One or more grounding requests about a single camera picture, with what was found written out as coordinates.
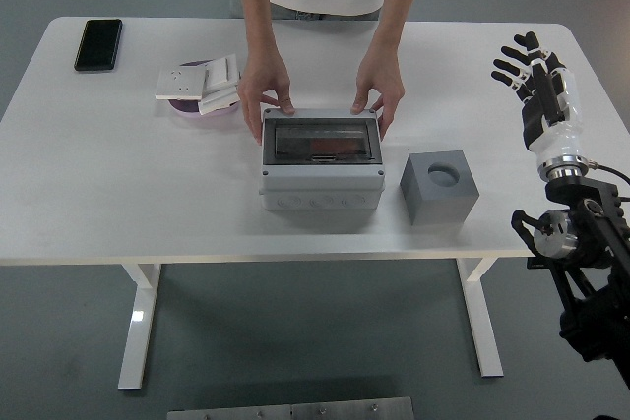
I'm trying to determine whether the person's right hand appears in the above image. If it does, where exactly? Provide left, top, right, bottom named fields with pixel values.
left=236, top=56, right=296, bottom=146

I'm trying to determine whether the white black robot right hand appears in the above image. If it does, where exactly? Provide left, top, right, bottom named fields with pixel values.
left=490, top=31, right=585, bottom=165

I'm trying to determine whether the person's left hand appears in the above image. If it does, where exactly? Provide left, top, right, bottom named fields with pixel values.
left=350, top=58, right=406, bottom=142

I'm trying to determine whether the smoky transparent box lid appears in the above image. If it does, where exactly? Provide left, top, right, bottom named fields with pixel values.
left=263, top=117, right=383, bottom=166

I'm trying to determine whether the grey plastic electrical box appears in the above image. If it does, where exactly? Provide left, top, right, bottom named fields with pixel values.
left=258, top=107, right=386, bottom=210

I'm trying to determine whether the purple shallow dish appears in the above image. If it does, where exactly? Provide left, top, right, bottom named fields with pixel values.
left=166, top=59, right=241, bottom=119

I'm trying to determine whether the grey block with round hole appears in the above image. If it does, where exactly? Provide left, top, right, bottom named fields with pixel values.
left=399, top=149, right=481, bottom=227

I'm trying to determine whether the black smartphone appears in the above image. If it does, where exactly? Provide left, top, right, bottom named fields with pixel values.
left=73, top=19, right=124, bottom=73

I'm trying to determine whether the white table leg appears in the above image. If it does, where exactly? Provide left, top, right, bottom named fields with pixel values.
left=117, top=263, right=162, bottom=390
left=455, top=257, right=505, bottom=379

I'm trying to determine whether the grey metal plate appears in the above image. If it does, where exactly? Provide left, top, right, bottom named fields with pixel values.
left=166, top=396, right=414, bottom=420

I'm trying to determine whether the white wall switch panel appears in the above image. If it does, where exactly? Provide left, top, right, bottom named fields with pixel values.
left=197, top=85, right=242, bottom=116
left=202, top=53, right=241, bottom=95

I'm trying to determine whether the white wall socket panel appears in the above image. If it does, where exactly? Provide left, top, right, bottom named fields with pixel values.
left=154, top=64, right=208, bottom=101

